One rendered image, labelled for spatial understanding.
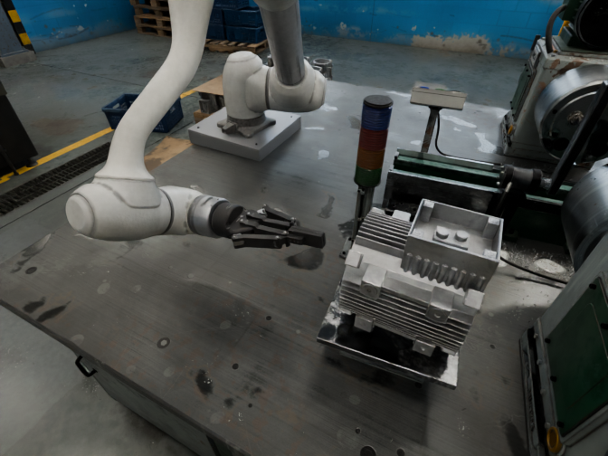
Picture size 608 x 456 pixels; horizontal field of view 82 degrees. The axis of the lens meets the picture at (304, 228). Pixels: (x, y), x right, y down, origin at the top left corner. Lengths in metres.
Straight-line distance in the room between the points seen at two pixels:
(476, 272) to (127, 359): 0.68
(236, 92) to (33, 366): 1.49
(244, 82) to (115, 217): 0.84
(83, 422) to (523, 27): 6.60
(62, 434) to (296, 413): 1.24
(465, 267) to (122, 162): 0.60
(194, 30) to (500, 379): 0.94
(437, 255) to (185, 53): 0.63
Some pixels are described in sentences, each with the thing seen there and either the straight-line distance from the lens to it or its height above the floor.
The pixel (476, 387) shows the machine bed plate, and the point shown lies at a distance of 0.81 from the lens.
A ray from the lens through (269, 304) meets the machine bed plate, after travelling 0.85.
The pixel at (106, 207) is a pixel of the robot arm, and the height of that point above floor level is 1.12.
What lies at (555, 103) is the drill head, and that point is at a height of 1.09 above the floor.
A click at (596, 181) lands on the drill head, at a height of 1.10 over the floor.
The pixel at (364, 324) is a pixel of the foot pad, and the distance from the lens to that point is 0.62.
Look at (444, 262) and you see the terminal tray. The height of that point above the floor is 1.12.
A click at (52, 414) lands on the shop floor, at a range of 1.87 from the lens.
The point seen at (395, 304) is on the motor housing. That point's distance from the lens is 0.56.
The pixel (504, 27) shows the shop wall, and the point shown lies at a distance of 6.64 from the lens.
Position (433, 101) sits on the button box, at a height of 1.04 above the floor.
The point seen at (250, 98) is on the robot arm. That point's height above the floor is 1.00.
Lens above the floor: 1.47
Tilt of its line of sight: 41 degrees down
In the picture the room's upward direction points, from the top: straight up
